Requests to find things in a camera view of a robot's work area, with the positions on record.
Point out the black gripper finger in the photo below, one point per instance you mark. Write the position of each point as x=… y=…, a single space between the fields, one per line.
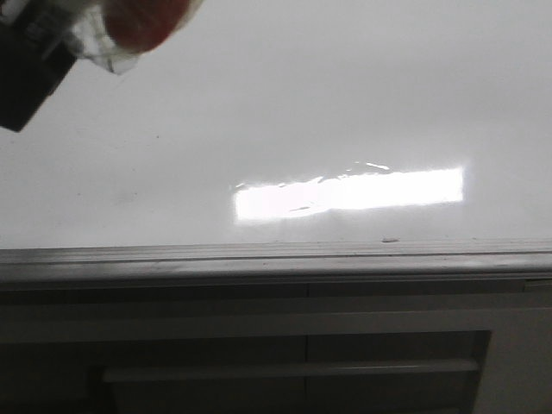
x=34 y=58

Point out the white whiteboard with aluminium frame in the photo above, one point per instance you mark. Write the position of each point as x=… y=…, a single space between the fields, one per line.
x=295 y=140

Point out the grey metal table frame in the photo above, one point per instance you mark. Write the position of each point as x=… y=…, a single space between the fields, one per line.
x=457 y=346

